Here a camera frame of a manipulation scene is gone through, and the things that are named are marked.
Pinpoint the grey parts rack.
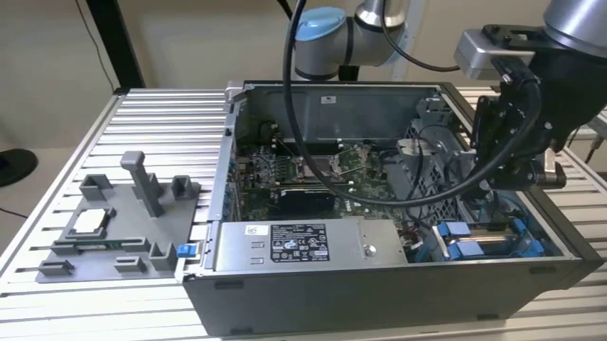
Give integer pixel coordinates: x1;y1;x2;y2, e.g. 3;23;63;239
35;151;203;285

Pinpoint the black graphics card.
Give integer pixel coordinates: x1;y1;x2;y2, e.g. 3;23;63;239
278;187;339;218

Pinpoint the grey metal disk bay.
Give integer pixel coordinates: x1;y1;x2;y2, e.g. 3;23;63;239
393;119;498;223

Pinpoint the CPU socket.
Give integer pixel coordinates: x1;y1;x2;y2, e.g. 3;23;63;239
291;155;343;183

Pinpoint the hard disk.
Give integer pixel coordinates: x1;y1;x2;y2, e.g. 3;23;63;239
435;218;545;260

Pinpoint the black monitor foot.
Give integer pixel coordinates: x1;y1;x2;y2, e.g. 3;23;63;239
0;148;39;188

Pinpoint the green motherboard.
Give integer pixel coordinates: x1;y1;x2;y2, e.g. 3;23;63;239
235;140;419;223

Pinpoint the thin black camera cable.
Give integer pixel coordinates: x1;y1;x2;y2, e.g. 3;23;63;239
377;13;465;72

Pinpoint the black camera bracket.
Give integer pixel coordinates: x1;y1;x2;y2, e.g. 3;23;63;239
481;23;551;50

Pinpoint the silver power supply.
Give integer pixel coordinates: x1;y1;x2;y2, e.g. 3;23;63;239
209;219;410;268

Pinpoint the silver CPU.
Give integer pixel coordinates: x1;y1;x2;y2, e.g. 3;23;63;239
74;209;110;232

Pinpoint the silver rod black knob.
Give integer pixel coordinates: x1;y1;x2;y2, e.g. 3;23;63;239
534;148;570;190

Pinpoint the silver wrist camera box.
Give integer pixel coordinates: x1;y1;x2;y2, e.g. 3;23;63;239
453;28;537;80

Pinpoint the grey PC case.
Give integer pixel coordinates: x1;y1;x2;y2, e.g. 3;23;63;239
182;80;607;337

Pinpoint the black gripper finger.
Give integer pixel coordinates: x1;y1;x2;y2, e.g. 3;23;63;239
483;156;545;191
471;95;499;165

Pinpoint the red thin wire bundle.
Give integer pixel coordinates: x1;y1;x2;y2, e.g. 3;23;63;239
398;222;429;249

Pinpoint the black upright post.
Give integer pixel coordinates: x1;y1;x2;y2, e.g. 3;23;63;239
85;0;147;90

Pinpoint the thick black camera cable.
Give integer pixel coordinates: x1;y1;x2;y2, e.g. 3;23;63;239
283;0;545;207

